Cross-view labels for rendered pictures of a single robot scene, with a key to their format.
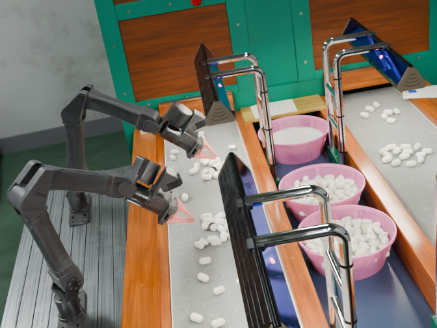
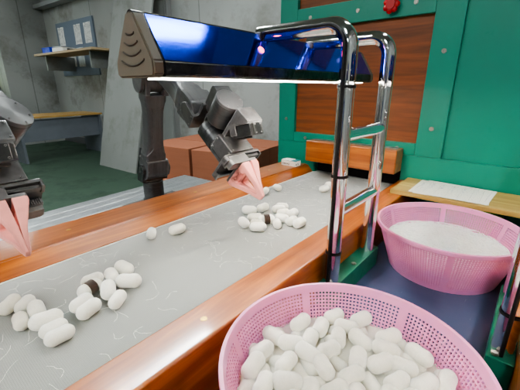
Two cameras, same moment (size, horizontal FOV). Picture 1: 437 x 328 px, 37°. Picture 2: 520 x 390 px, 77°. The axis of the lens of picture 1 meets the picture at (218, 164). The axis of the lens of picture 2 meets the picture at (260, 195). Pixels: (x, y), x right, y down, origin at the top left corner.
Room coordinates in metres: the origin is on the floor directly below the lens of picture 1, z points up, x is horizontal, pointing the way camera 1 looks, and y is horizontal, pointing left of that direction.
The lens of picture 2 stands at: (1.49, -0.41, 1.03)
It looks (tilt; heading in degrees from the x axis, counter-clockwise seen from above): 18 degrees down; 41
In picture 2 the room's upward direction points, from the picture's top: straight up
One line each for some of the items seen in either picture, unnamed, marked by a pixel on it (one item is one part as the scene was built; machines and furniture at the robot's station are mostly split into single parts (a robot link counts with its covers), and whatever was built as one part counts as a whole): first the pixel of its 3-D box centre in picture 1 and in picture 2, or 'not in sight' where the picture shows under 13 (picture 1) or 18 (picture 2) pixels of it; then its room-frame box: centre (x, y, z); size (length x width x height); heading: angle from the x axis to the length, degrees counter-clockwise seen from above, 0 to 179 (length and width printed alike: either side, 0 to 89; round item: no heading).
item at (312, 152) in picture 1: (294, 140); (443, 245); (2.19, -0.30, 0.72); 0.27 x 0.27 x 0.10
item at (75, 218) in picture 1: (77, 201); (154, 190); (2.02, 0.51, 0.71); 0.20 x 0.07 x 0.08; 5
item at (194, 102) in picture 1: (196, 106); (350, 154); (2.45, 0.05, 0.83); 0.30 x 0.06 x 0.07; 91
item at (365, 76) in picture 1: (361, 77); not in sight; (2.47, -0.63, 0.83); 0.30 x 0.06 x 0.07; 91
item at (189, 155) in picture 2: not in sight; (218, 165); (3.71, 2.10, 0.25); 1.36 x 0.98 x 0.49; 95
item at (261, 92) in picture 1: (241, 124); (319, 161); (2.01, -0.10, 0.90); 0.20 x 0.19 x 0.45; 1
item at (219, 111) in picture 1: (210, 78); (287, 59); (2.01, -0.02, 1.08); 0.62 x 0.08 x 0.07; 1
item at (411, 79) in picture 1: (378, 49); not in sight; (2.02, -0.58, 1.08); 0.62 x 0.08 x 0.07; 1
